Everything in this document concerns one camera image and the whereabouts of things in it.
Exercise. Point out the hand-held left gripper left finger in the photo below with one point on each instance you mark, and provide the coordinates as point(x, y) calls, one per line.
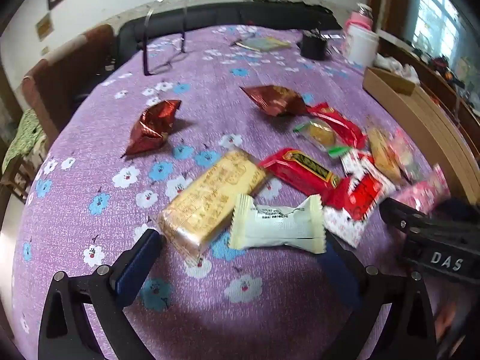
point(135, 270)

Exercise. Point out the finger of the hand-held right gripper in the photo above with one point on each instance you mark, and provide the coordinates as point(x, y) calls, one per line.
point(401, 215)

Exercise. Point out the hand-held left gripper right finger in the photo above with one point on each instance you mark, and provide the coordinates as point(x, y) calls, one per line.
point(343, 281)

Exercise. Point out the pink cartoon snack packet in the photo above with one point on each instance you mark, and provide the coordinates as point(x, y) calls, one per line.
point(420, 193)

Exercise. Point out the red and white snack packet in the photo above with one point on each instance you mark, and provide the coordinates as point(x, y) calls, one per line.
point(356, 161)
point(354, 204)

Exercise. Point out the clear yellow cake packet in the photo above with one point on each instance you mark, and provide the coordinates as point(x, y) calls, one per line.
point(382, 153)

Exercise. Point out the cream white snack packet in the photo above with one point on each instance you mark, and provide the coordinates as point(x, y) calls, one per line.
point(277, 228)

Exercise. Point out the gold biscuit packet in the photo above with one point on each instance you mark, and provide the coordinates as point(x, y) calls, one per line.
point(206, 202)

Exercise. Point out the shallow cardboard box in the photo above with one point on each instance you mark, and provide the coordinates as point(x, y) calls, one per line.
point(423, 120)

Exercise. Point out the large red snack packet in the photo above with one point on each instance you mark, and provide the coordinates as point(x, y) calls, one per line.
point(296, 170)

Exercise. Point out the green-ended clear candy packet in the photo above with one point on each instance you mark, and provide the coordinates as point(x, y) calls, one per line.
point(320, 133)

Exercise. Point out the dark red foil snack packet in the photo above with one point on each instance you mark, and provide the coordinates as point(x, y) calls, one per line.
point(150, 127)
point(273, 99)

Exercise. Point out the white cotton glove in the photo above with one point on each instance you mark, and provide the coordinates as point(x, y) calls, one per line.
point(408, 73)
point(390, 63)

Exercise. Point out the wooden stool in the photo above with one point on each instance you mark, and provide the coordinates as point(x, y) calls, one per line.
point(15, 182)

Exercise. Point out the white plastic jar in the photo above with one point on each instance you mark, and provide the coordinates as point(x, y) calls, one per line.
point(360, 48)

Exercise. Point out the purple floral tablecloth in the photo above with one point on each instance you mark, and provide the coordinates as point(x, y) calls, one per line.
point(225, 120)

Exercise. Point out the green patterned cloth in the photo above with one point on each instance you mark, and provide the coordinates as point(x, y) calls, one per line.
point(22, 135)

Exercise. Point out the black round device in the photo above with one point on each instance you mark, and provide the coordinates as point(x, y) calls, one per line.
point(313, 47)

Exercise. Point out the pink sleeved bottle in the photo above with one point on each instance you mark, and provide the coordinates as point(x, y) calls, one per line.
point(358, 18)

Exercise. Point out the brown armchair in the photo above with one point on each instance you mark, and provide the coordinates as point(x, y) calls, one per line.
point(56, 82)

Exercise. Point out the smartphone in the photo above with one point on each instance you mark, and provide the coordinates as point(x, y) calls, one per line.
point(264, 44)

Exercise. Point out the thin-framed eyeglasses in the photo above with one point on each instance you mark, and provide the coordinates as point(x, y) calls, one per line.
point(144, 45)

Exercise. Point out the black leather sofa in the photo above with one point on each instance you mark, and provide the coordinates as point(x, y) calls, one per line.
point(225, 15)

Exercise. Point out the wall socket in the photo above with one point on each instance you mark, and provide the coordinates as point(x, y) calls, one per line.
point(44, 50)

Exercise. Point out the small wall plaque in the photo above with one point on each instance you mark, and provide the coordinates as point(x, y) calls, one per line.
point(44, 26)

